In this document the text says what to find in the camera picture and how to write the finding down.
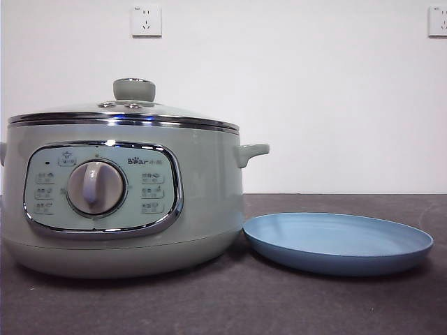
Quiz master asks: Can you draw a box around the glass lid with green knob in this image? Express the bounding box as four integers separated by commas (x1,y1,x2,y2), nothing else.
7,77,242,133

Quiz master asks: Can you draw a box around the pale green electric steamer pot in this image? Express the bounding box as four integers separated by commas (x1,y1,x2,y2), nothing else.
0,120,270,279

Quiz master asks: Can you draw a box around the blue round plate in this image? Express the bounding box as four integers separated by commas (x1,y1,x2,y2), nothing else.
242,213,435,273

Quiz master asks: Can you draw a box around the white wall socket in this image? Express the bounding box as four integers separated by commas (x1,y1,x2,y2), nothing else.
131,5,163,38
427,6,447,38

